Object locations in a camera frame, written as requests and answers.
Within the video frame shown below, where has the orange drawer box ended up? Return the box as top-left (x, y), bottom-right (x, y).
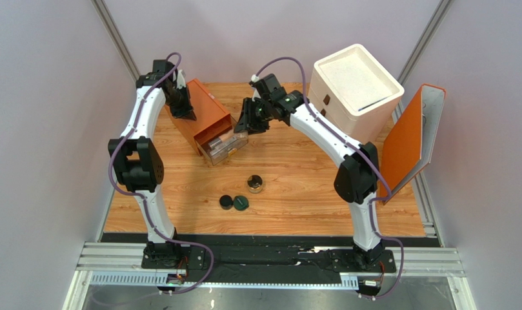
top-left (165, 78), bottom-right (232, 156)

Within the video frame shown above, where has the clear drawer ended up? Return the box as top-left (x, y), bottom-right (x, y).
top-left (196, 125), bottom-right (248, 165)

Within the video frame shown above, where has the small foundation bottle black cap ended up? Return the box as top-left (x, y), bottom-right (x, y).
top-left (226, 133), bottom-right (248, 149)

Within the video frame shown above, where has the beige tube grey cap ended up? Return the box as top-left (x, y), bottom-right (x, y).
top-left (208, 131), bottom-right (237, 150)

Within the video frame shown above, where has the clear blue-label bottle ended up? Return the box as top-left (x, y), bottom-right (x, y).
top-left (210, 146), bottom-right (238, 161)

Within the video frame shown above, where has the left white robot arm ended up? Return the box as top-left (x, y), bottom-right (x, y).
top-left (108, 59), bottom-right (197, 266)

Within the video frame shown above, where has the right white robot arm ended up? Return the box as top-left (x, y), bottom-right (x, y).
top-left (234, 74), bottom-right (381, 253)

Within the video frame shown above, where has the gold round jar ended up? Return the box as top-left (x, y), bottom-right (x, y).
top-left (246, 174), bottom-right (264, 194)

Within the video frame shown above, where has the black round compact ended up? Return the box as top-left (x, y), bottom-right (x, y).
top-left (219, 195), bottom-right (234, 210)

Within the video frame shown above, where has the dark green round compact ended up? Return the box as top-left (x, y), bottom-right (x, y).
top-left (233, 195), bottom-right (250, 211)

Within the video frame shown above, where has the white three-drawer cabinet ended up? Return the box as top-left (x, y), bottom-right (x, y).
top-left (308, 44), bottom-right (404, 143)

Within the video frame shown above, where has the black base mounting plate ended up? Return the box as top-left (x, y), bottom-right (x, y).
top-left (101, 232), bottom-right (397, 285)

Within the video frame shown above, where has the orange binder folder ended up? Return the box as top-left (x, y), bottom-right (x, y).
top-left (377, 84), bottom-right (447, 198)

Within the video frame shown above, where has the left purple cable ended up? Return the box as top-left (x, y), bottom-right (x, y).
top-left (108, 52), bottom-right (216, 298)

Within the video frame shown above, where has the purple cable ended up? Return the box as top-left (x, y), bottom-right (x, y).
top-left (251, 57), bottom-right (405, 300)
top-left (108, 52), bottom-right (216, 298)

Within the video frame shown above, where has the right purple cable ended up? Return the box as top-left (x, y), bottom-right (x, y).
top-left (251, 57), bottom-right (405, 300)

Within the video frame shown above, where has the aluminium frame rail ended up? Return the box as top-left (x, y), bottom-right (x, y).
top-left (63, 238), bottom-right (474, 309)

